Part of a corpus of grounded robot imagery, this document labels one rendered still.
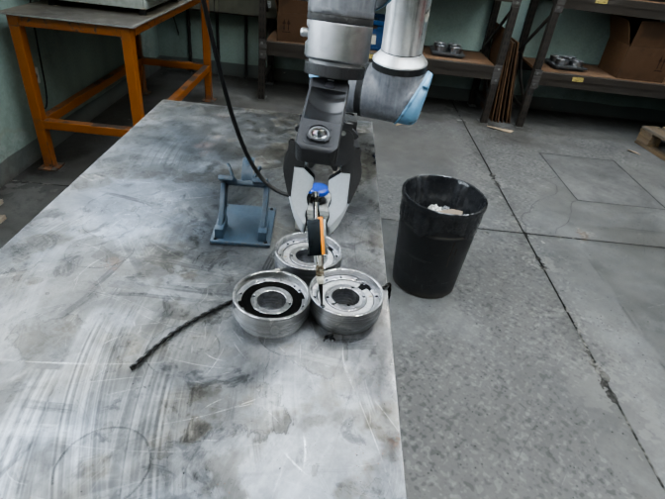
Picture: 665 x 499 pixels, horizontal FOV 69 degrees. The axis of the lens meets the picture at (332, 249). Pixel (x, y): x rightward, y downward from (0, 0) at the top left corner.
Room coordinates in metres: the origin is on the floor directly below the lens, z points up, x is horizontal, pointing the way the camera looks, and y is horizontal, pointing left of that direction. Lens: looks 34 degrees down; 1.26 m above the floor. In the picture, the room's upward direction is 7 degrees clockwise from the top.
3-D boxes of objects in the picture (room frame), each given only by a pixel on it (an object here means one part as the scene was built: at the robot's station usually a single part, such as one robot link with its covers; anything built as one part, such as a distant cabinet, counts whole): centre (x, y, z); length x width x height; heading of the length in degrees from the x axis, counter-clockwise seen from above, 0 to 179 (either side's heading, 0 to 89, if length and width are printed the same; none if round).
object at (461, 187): (1.72, -0.41, 0.21); 0.34 x 0.34 x 0.43
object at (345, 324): (0.53, -0.03, 0.82); 0.10 x 0.10 x 0.04
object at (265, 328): (0.51, 0.07, 0.82); 0.10 x 0.10 x 0.04
